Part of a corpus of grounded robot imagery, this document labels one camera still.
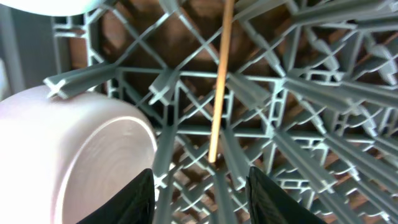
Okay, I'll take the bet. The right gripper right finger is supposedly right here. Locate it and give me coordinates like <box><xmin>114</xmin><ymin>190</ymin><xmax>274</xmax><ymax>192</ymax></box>
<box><xmin>245</xmin><ymin>166</ymin><xmax>326</xmax><ymax>224</ymax></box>

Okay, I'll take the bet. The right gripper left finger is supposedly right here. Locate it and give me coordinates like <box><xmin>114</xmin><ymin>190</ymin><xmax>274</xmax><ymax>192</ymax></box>
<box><xmin>78</xmin><ymin>169</ymin><xmax>155</xmax><ymax>224</ymax></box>

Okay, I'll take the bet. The white pink-rimmed bowl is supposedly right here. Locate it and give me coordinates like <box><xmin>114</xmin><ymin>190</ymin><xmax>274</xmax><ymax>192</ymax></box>
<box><xmin>1</xmin><ymin>86</ymin><xmax>157</xmax><ymax>223</ymax></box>

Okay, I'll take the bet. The wooden chopstick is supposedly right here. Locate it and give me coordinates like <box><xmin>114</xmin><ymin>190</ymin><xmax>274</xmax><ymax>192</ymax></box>
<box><xmin>208</xmin><ymin>0</ymin><xmax>235</xmax><ymax>163</ymax></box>

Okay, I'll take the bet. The light blue bowl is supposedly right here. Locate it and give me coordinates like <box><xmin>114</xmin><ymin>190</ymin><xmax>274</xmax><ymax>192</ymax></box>
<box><xmin>1</xmin><ymin>0</ymin><xmax>105</xmax><ymax>16</ymax></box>

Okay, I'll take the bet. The grey dishwasher rack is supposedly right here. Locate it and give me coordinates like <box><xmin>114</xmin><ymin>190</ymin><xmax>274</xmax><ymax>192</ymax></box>
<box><xmin>0</xmin><ymin>0</ymin><xmax>398</xmax><ymax>224</ymax></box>

